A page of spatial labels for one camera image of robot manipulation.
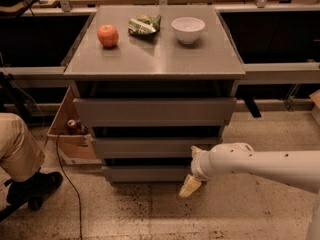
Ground white bowl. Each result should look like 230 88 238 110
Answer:
171 17 206 44

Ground grey top drawer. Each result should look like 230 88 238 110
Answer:
73 98 236 127

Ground grey drawer cabinet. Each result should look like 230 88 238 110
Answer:
61 5 246 186

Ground black chair base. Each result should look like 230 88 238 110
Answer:
0 179 43 222

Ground black shoe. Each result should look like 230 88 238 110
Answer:
6 171 63 204

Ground black floor cable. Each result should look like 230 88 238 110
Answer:
55 132 84 240

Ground wooden box on floor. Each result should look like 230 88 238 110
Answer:
47 87 101 165

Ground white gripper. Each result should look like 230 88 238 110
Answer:
179 146 209 198

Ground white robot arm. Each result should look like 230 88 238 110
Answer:
179 142 320 240

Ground grey metal frame rail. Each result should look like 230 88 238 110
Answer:
1 62 320 88

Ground red soda can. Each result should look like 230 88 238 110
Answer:
67 119 81 135

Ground green chip bag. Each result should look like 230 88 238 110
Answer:
128 14 162 36

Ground red apple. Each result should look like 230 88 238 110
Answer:
97 25 119 48

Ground person leg beige trousers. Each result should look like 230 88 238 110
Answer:
0 113 45 182

